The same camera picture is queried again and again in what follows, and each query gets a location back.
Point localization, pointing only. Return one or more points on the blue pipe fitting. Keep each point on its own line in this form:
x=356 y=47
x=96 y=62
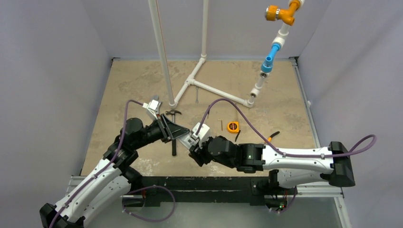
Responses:
x=268 y=63

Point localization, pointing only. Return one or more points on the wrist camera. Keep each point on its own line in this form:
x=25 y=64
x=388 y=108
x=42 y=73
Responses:
x=201 y=132
x=147 y=107

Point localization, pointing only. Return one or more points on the orange pipe valve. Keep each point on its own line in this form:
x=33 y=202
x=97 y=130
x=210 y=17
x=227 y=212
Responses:
x=274 y=12

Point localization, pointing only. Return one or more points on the orange handled pliers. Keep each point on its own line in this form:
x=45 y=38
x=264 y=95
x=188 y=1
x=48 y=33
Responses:
x=273 y=135

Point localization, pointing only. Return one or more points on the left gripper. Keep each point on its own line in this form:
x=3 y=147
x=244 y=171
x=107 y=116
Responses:
x=173 y=130

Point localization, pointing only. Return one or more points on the red adjustable wrench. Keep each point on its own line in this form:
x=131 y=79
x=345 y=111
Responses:
x=155 y=106

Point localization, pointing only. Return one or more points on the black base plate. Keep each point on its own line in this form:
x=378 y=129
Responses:
x=255 y=191

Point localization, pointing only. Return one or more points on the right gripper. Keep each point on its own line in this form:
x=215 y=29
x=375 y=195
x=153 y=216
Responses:
x=195 y=151

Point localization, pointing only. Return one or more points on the small silver spanner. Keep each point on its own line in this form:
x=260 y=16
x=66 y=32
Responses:
x=196 y=95

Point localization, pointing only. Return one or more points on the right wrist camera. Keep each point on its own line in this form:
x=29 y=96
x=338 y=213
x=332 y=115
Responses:
x=201 y=132

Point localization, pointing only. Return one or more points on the aluminium rail frame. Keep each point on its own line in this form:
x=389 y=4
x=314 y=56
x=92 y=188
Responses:
x=320 y=189

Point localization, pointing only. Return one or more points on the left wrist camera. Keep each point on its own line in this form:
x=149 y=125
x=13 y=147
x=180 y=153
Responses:
x=147 y=107

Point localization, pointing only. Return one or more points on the white remote control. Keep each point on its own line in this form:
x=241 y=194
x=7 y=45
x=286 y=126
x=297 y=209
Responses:
x=187 y=140

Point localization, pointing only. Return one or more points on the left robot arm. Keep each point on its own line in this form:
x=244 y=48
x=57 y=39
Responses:
x=112 y=177

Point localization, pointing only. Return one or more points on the orange tape measure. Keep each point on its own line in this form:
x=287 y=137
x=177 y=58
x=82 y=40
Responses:
x=233 y=127

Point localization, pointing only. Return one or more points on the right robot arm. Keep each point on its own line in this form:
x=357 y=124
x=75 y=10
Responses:
x=295 y=166

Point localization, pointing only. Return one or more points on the white pvc pipe frame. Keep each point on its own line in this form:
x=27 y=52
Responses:
x=280 y=38

